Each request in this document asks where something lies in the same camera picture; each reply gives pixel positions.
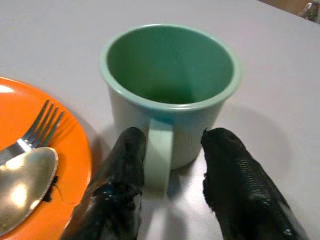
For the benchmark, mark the green enamel mug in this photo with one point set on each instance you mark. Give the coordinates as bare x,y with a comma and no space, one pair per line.
170,82

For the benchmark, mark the metal spoon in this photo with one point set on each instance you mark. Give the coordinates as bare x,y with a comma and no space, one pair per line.
25,180

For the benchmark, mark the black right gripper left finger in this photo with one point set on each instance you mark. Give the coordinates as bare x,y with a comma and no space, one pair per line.
117,180

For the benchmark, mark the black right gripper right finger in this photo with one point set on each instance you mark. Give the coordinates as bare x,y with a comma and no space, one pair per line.
240,180

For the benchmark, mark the orange plate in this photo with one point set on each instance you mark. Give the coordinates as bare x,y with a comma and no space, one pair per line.
75,140

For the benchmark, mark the metal fork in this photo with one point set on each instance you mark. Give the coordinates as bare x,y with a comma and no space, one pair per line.
37,130

